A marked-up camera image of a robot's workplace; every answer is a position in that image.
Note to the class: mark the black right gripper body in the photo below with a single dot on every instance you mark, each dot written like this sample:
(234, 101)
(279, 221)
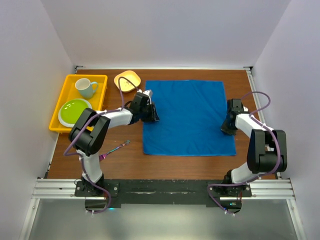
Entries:
(228, 128)

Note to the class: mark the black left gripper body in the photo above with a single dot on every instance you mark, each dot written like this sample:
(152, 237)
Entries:
(146, 113)

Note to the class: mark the blue cloth napkin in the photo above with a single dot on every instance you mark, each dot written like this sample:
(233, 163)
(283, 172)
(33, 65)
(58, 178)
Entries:
(191, 113)

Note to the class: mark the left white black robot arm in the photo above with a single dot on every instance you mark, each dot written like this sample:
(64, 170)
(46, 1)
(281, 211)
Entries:
(88, 135)

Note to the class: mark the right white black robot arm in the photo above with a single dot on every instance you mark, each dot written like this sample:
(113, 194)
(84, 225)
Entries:
(267, 149)

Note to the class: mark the yellow square bowl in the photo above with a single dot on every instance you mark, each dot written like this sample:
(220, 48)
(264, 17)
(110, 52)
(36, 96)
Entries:
(127, 81)

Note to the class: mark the iridescent metal fork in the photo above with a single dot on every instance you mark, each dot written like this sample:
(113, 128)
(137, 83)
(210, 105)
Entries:
(103, 156)

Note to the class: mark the light blue ceramic mug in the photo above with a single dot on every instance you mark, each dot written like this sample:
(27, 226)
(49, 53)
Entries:
(86, 88)

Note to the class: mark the green plate white rim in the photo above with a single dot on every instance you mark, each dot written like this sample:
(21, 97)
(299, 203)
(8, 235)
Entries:
(71, 111)

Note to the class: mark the yellow plastic tray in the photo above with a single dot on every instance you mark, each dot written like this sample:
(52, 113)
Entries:
(69, 92)

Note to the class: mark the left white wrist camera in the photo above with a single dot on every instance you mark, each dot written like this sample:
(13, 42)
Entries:
(149, 93)

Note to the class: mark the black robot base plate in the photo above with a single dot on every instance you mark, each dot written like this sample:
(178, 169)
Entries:
(173, 192)

